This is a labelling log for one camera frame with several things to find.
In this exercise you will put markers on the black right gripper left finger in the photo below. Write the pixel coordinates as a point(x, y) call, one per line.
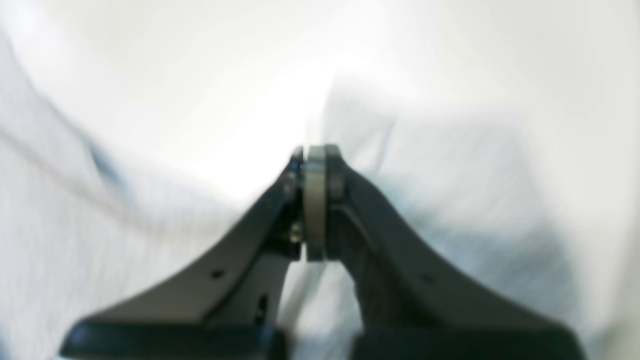
point(223, 306)

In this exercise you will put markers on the grey t-shirt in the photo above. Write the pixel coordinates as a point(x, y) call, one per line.
point(82, 231)

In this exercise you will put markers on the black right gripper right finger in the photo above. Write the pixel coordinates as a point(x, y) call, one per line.
point(413, 303)

